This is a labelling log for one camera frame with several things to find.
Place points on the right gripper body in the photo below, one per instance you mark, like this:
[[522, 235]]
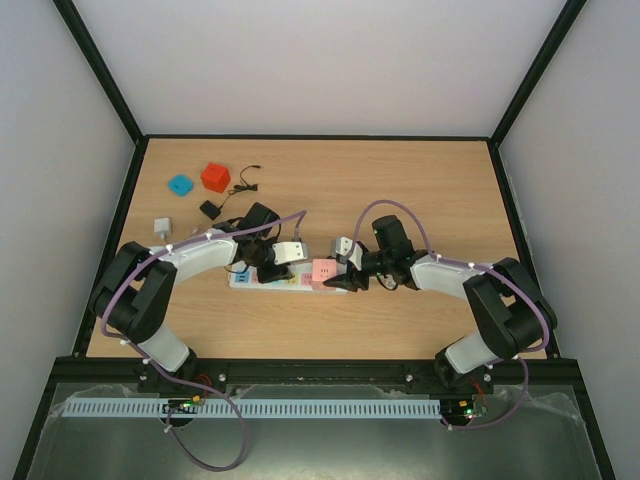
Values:
[[356, 273]]

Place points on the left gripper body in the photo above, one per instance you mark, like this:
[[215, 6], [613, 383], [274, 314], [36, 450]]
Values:
[[264, 275]]

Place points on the pink cube socket adapter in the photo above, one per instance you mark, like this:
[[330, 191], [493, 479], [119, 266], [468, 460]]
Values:
[[322, 270]]

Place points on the black power adapter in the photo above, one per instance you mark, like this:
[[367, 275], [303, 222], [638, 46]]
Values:
[[210, 210]]

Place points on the red cube socket adapter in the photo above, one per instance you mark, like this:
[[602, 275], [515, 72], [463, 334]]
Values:
[[215, 177]]

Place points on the white usb charger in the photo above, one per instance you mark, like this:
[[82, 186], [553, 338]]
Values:
[[162, 227]]

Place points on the blue plug adapter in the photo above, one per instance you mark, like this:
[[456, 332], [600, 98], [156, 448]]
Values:
[[180, 185]]

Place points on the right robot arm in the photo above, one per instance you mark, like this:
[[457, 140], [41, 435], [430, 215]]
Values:
[[511, 314]]

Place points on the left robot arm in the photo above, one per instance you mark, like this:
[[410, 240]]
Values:
[[131, 299]]

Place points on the white power strip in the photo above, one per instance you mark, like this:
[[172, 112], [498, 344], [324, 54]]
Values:
[[301, 282]]

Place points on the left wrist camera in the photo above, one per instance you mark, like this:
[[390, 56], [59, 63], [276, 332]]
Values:
[[289, 252]]

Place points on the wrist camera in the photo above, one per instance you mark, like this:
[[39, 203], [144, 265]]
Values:
[[289, 252], [345, 250]]

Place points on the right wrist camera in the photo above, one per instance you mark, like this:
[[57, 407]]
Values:
[[345, 250]]

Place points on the black mounting rail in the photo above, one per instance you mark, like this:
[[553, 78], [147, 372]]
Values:
[[408, 376]]

